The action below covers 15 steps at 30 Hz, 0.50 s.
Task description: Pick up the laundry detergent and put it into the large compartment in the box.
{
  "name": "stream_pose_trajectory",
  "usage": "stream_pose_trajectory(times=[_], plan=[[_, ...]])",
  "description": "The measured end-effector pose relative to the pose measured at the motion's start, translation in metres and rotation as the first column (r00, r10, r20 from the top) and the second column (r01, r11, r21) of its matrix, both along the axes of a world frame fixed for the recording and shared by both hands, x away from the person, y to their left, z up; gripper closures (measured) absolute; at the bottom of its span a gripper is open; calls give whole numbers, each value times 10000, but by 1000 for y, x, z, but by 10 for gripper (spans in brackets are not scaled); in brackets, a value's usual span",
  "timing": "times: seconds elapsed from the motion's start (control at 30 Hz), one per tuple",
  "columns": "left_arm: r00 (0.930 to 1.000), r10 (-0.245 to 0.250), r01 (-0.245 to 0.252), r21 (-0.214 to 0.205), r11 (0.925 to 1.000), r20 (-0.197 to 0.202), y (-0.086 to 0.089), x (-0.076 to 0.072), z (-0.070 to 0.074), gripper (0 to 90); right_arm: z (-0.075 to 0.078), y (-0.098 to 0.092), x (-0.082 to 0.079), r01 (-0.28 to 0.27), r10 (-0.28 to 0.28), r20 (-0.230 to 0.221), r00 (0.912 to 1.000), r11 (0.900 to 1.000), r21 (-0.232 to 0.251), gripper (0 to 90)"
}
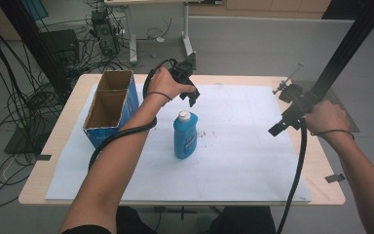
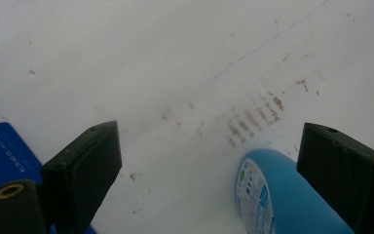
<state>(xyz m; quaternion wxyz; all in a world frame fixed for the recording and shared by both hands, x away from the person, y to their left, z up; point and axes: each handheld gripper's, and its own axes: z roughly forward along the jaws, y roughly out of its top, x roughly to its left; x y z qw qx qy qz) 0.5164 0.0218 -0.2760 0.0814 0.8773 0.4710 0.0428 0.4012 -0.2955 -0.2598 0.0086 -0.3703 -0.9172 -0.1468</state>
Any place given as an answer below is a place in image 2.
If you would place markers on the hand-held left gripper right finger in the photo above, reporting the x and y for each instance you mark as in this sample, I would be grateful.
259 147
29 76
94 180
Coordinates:
347 169

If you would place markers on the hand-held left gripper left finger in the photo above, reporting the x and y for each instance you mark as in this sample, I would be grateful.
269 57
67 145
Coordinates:
78 175

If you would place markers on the light blue bottle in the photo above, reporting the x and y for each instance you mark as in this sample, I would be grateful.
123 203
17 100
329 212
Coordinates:
289 195

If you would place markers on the blue cardboard box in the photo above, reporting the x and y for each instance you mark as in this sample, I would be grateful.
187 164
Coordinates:
6 152

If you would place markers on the white table mat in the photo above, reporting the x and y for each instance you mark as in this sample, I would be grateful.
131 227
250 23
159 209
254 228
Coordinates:
175 65

